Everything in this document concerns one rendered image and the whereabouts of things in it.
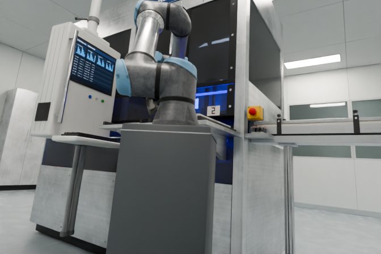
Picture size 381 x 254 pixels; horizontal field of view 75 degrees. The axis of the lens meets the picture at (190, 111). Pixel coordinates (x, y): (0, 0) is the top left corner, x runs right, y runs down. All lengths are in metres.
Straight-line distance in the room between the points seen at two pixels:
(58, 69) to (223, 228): 1.34
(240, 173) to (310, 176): 4.61
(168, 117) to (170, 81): 0.12
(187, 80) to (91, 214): 1.59
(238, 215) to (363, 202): 4.65
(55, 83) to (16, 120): 4.35
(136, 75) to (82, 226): 1.65
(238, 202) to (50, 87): 1.30
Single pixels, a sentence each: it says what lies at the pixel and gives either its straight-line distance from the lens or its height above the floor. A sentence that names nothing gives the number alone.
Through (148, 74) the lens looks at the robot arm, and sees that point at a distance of 0.78.
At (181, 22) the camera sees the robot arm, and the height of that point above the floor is 1.29.
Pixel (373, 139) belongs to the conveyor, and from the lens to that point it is 1.41.
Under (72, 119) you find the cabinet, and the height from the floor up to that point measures 0.93.
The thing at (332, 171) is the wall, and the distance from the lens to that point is 5.90.
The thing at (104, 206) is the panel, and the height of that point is 0.36.
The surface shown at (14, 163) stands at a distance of 6.05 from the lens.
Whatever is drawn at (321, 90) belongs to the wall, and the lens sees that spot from 6.19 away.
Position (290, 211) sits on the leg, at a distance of 1.48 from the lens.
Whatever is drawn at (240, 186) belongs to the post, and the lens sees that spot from 1.39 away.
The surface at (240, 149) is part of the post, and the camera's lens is 1.39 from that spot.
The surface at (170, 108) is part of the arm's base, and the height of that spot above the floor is 0.85.
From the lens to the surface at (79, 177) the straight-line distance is 1.97.
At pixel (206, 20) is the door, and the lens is 1.81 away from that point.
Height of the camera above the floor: 0.68
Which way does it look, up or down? 13 degrees up
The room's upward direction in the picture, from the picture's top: 4 degrees clockwise
